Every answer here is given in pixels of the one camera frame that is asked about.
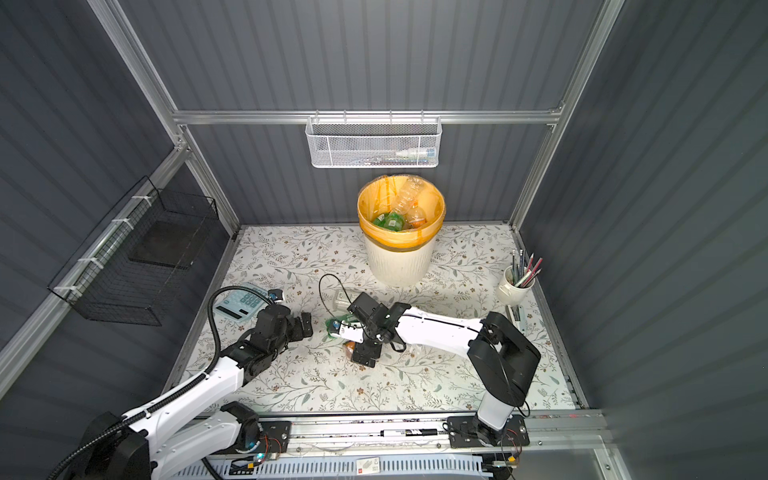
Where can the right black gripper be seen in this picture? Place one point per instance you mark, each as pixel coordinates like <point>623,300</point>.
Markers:
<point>362,351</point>

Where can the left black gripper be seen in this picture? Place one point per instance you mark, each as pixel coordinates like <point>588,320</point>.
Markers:
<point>297,332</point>

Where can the brown tea bottle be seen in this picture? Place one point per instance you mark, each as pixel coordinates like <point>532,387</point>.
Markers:
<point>349,347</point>

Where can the square clear bottle green label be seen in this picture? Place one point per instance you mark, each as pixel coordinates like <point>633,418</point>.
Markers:
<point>341,302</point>

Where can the green bottle yellow cap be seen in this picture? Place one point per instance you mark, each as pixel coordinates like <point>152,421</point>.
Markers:
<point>333,327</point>
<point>391,221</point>

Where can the orange label crushed bottle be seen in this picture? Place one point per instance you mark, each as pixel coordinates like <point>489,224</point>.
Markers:
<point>416,218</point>

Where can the tall clear ribbed bottle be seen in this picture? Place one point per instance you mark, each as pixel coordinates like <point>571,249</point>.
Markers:
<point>408,194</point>

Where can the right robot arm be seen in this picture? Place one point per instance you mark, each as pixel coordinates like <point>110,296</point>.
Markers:
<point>503,358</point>

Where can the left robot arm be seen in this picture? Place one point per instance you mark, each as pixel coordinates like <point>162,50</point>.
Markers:
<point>156,440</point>

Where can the white ribbed trash bin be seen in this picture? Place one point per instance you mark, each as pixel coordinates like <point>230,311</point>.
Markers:
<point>399,259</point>

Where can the orange bin liner bag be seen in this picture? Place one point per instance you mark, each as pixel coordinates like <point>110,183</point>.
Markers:
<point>378,196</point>

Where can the teal calculator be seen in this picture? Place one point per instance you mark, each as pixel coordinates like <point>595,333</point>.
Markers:
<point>240,306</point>

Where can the white pencil cup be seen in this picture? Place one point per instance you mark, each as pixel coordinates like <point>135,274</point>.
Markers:
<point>507,292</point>

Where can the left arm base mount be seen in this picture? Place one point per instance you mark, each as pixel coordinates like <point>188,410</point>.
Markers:
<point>269,437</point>

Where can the black marker on rail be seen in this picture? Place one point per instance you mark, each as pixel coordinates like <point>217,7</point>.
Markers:
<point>408,432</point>

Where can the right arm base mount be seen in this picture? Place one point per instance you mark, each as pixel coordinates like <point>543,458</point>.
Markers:
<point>470,432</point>

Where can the black wire wall basket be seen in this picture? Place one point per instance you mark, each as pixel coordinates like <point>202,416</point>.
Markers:
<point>133,270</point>

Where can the white wire wall basket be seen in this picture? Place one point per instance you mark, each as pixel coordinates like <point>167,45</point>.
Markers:
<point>346,144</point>

